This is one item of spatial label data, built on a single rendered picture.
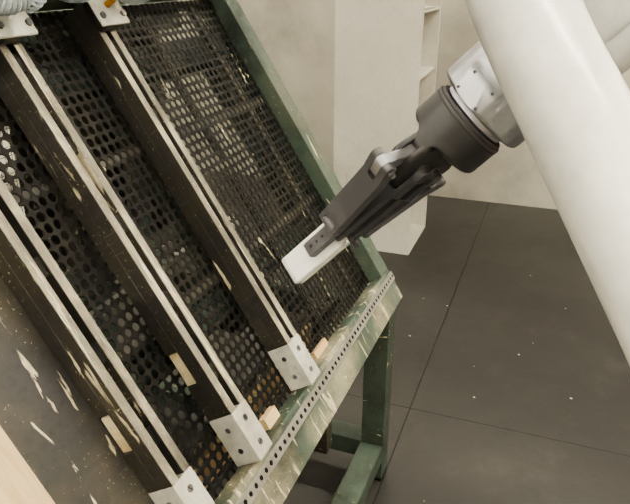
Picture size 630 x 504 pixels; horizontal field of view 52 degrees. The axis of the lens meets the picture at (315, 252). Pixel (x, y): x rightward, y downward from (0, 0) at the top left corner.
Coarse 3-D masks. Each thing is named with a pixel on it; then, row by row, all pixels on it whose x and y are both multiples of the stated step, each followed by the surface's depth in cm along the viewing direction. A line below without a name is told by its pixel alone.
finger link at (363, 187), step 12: (372, 156) 55; (360, 168) 57; (384, 168) 54; (360, 180) 57; (372, 180) 56; (384, 180) 55; (348, 192) 58; (360, 192) 57; (372, 192) 56; (336, 204) 59; (348, 204) 58; (360, 204) 57; (336, 216) 59; (348, 216) 58; (336, 228) 59
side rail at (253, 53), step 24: (216, 0) 213; (240, 24) 214; (240, 48) 217; (264, 72) 217; (288, 96) 223; (288, 120) 220; (312, 144) 224; (312, 168) 223; (336, 192) 225; (360, 240) 227; (360, 264) 231; (384, 264) 235
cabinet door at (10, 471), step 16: (0, 432) 104; (0, 448) 103; (0, 464) 102; (16, 464) 104; (0, 480) 101; (16, 480) 103; (32, 480) 105; (0, 496) 100; (16, 496) 102; (32, 496) 104; (48, 496) 106
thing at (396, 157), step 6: (396, 150) 55; (402, 150) 55; (408, 150) 56; (414, 150) 55; (378, 156) 54; (384, 156) 54; (390, 156) 55; (396, 156) 55; (402, 156) 55; (378, 162) 54; (384, 162) 54; (396, 162) 55; (372, 168) 55; (378, 168) 55
